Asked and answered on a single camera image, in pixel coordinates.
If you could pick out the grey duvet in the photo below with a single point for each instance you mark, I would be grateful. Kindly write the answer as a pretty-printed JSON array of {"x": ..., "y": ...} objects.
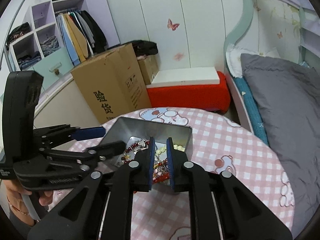
[{"x": 287, "y": 95}]

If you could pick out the teal bed sheet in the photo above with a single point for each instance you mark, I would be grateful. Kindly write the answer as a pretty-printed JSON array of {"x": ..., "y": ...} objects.
[{"x": 252, "y": 109}]

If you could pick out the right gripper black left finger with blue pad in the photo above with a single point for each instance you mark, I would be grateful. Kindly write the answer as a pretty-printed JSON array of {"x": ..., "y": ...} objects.
[{"x": 100, "y": 207}]

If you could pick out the silver chain jewelry pile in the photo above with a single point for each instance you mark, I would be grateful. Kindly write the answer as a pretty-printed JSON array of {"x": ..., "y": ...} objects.
[{"x": 160, "y": 167}]

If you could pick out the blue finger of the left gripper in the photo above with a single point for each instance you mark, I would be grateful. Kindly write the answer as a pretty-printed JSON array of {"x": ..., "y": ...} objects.
[{"x": 81, "y": 134}]

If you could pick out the metal stair handrail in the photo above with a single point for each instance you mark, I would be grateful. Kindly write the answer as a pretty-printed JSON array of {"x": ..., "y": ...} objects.
[{"x": 8, "y": 18}]

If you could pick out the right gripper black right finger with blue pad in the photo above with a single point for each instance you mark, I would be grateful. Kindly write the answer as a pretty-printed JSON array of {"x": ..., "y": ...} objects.
[{"x": 221, "y": 206}]

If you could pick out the person's left hand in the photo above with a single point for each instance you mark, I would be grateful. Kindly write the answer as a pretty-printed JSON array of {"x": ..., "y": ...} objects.
[{"x": 15, "y": 191}]

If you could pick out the person's dark sleeve forearm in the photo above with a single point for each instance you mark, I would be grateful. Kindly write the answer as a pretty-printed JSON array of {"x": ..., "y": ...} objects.
[{"x": 22, "y": 222}]

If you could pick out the teal drawer cabinet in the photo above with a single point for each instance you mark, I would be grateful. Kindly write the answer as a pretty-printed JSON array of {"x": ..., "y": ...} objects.
[{"x": 53, "y": 67}]

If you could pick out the purple shelf wardrobe unit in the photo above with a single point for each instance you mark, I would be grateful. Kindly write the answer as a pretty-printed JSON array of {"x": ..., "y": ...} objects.
[{"x": 40, "y": 15}]

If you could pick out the white pillow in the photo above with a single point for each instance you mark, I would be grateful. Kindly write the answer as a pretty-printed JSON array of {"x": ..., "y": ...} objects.
[{"x": 233, "y": 58}]

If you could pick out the white wardrobe doors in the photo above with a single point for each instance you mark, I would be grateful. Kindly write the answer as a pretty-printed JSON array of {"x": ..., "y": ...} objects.
[{"x": 188, "y": 33}]

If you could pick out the large cardboard box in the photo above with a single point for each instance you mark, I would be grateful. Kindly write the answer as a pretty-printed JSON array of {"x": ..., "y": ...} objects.
[{"x": 112, "y": 83}]

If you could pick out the grey metal tin box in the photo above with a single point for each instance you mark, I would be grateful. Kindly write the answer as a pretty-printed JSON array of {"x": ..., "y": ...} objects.
[{"x": 131, "y": 131}]

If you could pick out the small cardboard box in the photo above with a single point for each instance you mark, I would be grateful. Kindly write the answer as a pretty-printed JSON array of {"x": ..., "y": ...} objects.
[{"x": 149, "y": 68}]

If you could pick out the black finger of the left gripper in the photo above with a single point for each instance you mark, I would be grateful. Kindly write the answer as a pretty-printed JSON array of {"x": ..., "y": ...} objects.
[{"x": 107, "y": 151}]

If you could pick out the red storage bench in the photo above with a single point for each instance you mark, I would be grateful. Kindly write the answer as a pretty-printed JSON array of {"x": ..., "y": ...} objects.
[{"x": 212, "y": 98}]

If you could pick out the white board on bench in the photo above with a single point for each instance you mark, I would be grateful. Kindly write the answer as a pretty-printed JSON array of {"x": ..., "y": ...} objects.
[{"x": 185, "y": 77}]

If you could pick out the hanging clothes row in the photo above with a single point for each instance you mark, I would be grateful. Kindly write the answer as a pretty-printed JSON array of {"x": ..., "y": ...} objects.
[{"x": 81, "y": 35}]

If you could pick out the teal bunk bed frame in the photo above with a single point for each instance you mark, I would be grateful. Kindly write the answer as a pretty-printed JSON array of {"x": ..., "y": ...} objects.
[{"x": 235, "y": 36}]

